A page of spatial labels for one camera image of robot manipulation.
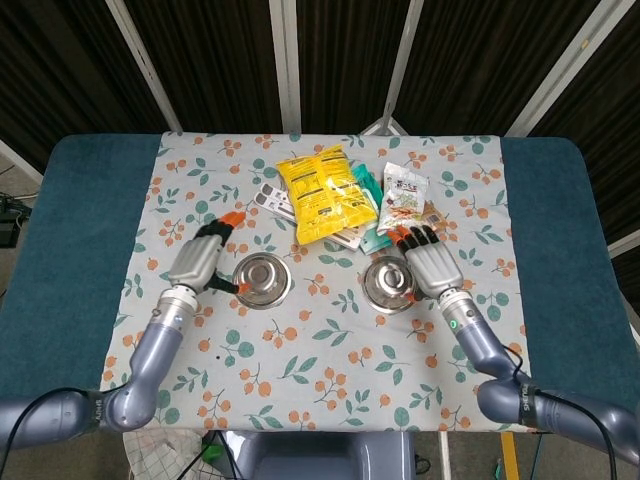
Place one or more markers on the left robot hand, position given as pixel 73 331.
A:
pixel 195 260

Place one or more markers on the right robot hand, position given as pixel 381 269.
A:
pixel 432 265

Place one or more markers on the stainless steel bowl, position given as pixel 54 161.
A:
pixel 387 285
pixel 262 277

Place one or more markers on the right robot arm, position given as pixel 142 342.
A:
pixel 480 345

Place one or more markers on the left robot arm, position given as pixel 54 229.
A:
pixel 150 350

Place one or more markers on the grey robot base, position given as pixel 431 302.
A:
pixel 320 457

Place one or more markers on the brown snack packet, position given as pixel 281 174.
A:
pixel 435 219

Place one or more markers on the teal green packet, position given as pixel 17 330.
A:
pixel 372 240

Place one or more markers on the white silver snack bag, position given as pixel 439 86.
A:
pixel 405 200

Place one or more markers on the white card blister pack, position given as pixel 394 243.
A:
pixel 272 200

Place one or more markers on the teal table cover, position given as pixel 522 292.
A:
pixel 75 240

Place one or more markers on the yellow snack bag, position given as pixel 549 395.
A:
pixel 320 195

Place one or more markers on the fruit print tablecloth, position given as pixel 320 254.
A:
pixel 320 360

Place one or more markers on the black floor equipment box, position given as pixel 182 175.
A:
pixel 10 232

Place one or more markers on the white checked cloth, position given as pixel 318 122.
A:
pixel 160 457

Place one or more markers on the dark pleated curtain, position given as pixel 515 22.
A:
pixel 220 60

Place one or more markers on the white metal frame post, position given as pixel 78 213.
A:
pixel 286 65
pixel 565 65
pixel 625 242
pixel 146 70
pixel 22 162
pixel 402 60

